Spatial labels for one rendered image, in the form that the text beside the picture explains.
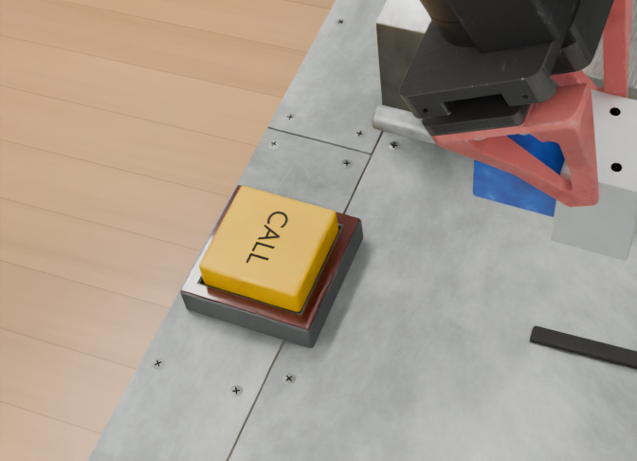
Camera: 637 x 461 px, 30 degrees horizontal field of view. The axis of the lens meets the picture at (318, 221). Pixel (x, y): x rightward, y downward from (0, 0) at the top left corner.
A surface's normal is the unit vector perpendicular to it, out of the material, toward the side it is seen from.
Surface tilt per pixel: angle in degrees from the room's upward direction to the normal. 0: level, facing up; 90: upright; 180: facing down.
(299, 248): 0
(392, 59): 90
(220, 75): 0
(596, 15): 62
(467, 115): 28
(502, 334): 0
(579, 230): 90
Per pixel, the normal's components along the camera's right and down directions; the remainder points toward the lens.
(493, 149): 0.52, -0.28
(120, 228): -0.10, -0.58
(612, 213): -0.37, 0.78
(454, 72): -0.52, -0.63
